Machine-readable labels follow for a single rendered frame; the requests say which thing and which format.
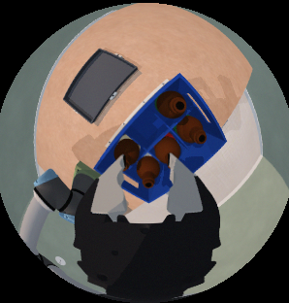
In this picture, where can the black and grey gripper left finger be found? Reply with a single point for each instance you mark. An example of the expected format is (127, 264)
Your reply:
(103, 201)

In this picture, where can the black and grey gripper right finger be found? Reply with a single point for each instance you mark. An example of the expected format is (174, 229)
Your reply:
(190, 200)

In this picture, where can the blue plastic crate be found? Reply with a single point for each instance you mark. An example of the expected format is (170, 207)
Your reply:
(147, 129)

